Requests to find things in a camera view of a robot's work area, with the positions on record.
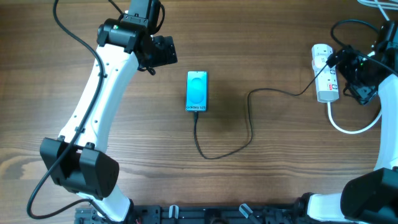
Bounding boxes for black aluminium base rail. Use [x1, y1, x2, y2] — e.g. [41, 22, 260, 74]
[73, 203, 307, 224]

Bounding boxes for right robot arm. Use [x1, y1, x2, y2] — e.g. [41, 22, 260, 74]
[291, 21, 397, 223]

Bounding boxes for white power strip cord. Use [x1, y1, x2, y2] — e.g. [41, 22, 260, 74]
[326, 0, 398, 135]

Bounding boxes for white USB charger plug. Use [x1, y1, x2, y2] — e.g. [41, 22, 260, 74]
[312, 54, 336, 72]

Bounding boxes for white power strip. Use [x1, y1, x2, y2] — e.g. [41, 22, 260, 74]
[312, 44, 339, 103]

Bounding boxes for Galaxy S25 smartphone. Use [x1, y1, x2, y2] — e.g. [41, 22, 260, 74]
[185, 71, 208, 112]

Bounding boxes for black USB-C charging cable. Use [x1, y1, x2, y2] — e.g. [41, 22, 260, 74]
[193, 50, 336, 161]

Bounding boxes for white cables at corner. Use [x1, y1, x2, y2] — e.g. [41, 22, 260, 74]
[356, 0, 398, 11]

